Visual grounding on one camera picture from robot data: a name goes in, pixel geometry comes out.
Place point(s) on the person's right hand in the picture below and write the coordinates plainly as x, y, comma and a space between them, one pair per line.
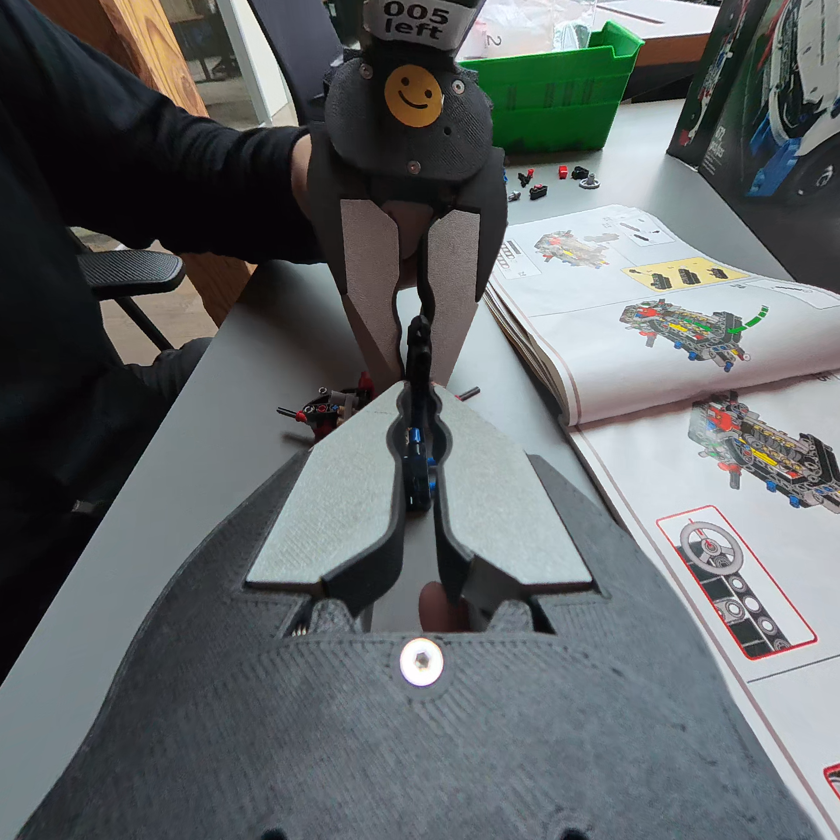
443, 610

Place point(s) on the person's dark clothing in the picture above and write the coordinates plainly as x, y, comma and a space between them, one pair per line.
52, 426

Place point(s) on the scattered small lego pieces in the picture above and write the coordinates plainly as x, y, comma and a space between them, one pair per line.
539, 190

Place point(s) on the lego set box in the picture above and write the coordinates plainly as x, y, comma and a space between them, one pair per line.
787, 131

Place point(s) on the black lego beam assembly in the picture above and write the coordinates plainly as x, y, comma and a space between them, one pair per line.
417, 348

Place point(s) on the green plastic bin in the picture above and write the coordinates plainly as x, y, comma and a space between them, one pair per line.
558, 98

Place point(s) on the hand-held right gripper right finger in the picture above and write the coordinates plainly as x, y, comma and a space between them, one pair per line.
512, 518

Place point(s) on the black chair armrest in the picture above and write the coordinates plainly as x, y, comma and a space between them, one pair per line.
131, 272

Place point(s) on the person's left hand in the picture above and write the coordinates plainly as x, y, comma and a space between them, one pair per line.
302, 174

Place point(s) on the small red black lego assembly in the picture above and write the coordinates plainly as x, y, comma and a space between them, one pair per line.
328, 413

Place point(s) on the dark office chair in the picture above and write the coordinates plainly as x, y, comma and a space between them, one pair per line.
295, 52

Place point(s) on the person's left forearm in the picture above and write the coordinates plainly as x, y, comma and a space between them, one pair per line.
164, 164

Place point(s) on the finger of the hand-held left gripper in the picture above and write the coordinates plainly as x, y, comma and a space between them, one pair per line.
367, 275
456, 275

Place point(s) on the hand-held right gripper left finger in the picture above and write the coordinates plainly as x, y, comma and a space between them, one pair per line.
328, 512

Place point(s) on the clear plastic bags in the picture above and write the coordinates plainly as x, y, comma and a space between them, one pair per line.
499, 36

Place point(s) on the lego instruction booklet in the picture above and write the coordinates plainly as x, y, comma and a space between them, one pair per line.
656, 367

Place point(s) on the neighbouring wooden-edged table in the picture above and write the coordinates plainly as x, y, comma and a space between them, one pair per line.
663, 29

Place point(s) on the grey lego wheel hub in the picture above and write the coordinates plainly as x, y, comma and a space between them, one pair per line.
589, 180

